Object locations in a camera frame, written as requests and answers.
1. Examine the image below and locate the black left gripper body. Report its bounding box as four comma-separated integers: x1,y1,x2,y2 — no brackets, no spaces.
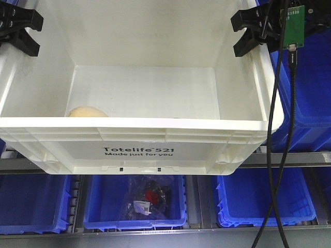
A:
1,5,16,45

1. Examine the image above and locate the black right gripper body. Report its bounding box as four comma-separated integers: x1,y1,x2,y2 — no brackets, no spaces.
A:
263,1,330,50

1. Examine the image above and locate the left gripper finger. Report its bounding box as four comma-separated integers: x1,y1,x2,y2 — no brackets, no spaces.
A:
10,28,40,57
7,5,43,32

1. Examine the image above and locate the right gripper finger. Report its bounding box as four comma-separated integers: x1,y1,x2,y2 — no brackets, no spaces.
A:
231,5,268,32
233,33,266,57

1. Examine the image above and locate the cream round plush toy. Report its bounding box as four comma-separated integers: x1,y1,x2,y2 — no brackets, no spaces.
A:
67,106,108,117

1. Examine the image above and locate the white plastic tote box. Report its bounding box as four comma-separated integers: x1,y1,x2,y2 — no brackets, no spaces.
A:
1,1,274,175

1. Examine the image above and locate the green circuit board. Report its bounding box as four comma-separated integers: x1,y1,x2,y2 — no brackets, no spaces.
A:
282,5,305,50

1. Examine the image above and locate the blue bin upper right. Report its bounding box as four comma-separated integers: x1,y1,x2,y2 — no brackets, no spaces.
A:
272,28,330,153

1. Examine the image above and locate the blue bin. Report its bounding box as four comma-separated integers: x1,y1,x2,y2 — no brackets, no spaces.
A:
83,175,186,231
272,28,330,153
1,174,72,235
211,167,316,227

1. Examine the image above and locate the blue bin lower right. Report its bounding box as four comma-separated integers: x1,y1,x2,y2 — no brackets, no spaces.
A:
211,167,316,227

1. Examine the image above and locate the lower roller track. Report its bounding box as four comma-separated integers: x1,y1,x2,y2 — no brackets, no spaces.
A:
67,175,82,233

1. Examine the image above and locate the blue bin lower left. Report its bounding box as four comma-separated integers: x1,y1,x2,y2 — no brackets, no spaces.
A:
1,174,72,235

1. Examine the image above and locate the blue bin lower middle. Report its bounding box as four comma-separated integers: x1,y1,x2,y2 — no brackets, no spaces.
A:
83,175,186,231

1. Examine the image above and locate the plastic bag of parts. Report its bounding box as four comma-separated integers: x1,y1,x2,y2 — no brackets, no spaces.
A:
121,175,175,220

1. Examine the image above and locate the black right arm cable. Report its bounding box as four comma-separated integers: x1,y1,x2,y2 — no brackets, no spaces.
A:
276,50,299,248

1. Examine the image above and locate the lower shelf front rail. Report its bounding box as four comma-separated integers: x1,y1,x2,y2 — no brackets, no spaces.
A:
1,225,330,247

